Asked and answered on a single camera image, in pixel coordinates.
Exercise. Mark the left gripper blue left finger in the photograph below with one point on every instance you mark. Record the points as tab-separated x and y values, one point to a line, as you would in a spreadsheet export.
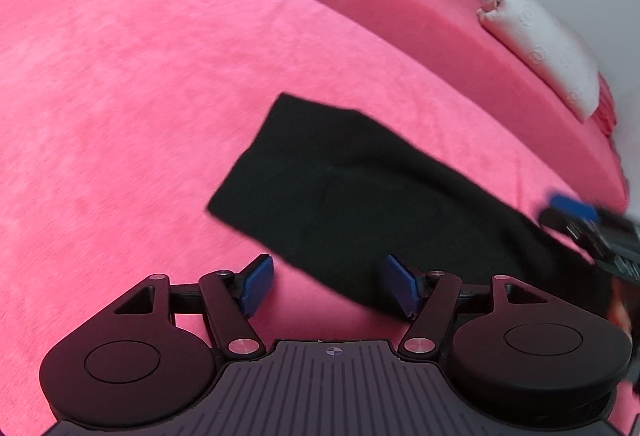
253	284

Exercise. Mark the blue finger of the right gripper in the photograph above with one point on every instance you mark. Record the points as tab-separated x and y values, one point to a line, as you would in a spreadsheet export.
575	208

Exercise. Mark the red folded cloth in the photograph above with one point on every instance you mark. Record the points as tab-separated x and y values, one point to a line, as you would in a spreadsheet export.
605	116

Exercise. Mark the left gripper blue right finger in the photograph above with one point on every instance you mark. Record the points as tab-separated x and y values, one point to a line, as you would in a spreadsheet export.
405	283

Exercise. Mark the black knit pants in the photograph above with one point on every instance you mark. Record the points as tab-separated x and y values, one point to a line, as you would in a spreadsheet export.
334	193

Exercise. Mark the white embossed pillow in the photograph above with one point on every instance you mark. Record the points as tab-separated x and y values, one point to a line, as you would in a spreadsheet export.
549	47

